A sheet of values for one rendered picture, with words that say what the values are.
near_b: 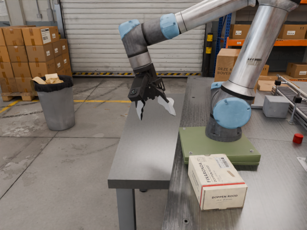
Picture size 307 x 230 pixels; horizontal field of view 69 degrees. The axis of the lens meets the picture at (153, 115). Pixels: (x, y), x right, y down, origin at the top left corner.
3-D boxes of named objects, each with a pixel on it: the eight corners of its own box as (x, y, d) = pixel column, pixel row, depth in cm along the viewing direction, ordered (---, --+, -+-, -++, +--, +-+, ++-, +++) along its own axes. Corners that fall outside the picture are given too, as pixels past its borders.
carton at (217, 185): (243, 207, 64) (247, 186, 61) (201, 211, 63) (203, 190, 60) (222, 171, 78) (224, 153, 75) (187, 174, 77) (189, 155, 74)
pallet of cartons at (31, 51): (52, 101, 375) (38, 28, 328) (1, 101, 374) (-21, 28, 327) (74, 81, 485) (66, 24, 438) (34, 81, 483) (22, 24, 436)
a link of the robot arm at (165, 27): (175, 13, 78) (146, 23, 81) (172, 10, 68) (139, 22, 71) (181, 35, 80) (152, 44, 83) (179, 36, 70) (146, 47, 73)
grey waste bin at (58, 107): (72, 133, 275) (64, 84, 250) (37, 132, 276) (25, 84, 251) (82, 118, 314) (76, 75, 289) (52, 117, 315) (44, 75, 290)
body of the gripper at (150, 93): (166, 91, 85) (157, 60, 82) (157, 99, 79) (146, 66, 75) (150, 95, 89) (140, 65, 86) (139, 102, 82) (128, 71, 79)
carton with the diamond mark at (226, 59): (253, 104, 131) (262, 57, 120) (212, 99, 139) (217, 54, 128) (251, 89, 157) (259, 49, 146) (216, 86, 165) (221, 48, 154)
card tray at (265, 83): (298, 92, 157) (299, 87, 155) (258, 91, 161) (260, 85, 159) (283, 81, 184) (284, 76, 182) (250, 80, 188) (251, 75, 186)
